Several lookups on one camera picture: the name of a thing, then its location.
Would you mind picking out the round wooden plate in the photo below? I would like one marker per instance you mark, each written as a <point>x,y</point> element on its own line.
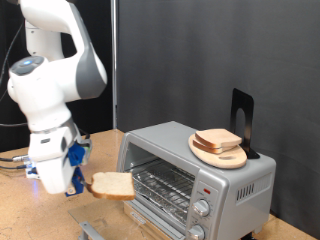
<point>226,162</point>

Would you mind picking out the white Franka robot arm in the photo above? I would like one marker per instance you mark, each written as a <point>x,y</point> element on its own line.
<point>46,90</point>

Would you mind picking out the black metal bookend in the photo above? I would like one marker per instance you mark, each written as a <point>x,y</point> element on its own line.
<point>248,103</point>

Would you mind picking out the wooden toast slice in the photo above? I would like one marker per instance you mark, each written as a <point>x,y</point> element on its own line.
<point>210,150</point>
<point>216,137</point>

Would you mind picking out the silver oven knob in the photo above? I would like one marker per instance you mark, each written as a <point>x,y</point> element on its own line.
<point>201,208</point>
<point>196,232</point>

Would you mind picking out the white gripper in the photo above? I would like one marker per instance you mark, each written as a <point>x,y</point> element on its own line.
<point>53,176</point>

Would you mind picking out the silver toaster oven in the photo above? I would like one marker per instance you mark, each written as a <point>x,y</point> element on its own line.
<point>233,180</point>

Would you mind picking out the white bread slice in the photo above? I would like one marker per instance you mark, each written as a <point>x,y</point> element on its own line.
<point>113,185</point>

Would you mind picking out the vertical metal pole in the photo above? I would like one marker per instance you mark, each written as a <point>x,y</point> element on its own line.
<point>114,50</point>

